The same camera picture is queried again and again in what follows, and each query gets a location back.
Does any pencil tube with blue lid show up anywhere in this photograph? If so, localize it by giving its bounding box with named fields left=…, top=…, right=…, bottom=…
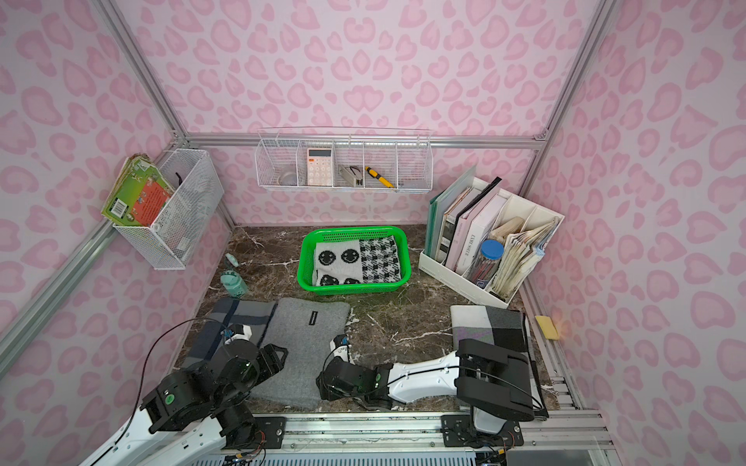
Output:
left=466, top=239, right=504, bottom=289

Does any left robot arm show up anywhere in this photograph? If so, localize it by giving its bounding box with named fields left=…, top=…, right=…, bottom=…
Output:
left=82, top=340, right=289, bottom=465

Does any stack of worn papers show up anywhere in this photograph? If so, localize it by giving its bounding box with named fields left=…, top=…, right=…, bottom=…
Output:
left=490, top=219, right=559, bottom=303

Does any green red booklet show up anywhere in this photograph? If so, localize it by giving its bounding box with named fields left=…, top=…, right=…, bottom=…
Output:
left=101, top=153, right=175, bottom=227

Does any yellow sticky note pad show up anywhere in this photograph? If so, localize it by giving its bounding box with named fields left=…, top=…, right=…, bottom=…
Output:
left=535, top=316, right=561, bottom=341

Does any pink book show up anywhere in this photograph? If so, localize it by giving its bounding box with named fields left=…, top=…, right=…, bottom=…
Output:
left=454, top=194, right=507, bottom=274

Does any mint green bottle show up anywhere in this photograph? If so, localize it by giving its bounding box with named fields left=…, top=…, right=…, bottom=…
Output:
left=220, top=271, right=249, bottom=299

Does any white smiley knit scarf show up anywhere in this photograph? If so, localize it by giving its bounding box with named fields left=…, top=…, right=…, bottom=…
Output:
left=312, top=235, right=403, bottom=287

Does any dark grey striped scarf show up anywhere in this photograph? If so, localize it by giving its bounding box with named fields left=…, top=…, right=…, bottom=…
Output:
left=181, top=297, right=277, bottom=368

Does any white mesh wall basket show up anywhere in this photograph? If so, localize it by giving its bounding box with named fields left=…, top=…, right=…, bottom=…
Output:
left=111, top=149, right=225, bottom=270

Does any mint green small cap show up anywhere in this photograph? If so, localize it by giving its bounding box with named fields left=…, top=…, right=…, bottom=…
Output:
left=225, top=254, right=240, bottom=269

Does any green plastic basket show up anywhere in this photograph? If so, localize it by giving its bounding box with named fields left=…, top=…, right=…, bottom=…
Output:
left=297, top=226, right=412, bottom=295

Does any pink white calculator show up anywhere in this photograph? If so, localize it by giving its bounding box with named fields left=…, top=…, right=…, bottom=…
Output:
left=307, top=148, right=333, bottom=186

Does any white wire wall shelf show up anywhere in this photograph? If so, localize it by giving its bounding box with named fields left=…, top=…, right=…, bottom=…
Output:
left=254, top=131, right=433, bottom=193

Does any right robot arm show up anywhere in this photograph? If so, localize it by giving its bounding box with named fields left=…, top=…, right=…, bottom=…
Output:
left=316, top=337, right=545, bottom=452

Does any small grey stapler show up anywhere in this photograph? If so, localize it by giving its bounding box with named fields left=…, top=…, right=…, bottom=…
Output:
left=338, top=165, right=364, bottom=188

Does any white plastic file organizer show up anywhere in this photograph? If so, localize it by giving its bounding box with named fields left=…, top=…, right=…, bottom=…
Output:
left=419, top=173, right=565, bottom=309

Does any black white checkered scarf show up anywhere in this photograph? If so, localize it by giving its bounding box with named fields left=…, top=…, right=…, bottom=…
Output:
left=450, top=305, right=543, bottom=409

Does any teal zip folder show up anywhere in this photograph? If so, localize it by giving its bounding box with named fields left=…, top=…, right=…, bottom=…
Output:
left=424, top=166, right=477, bottom=258

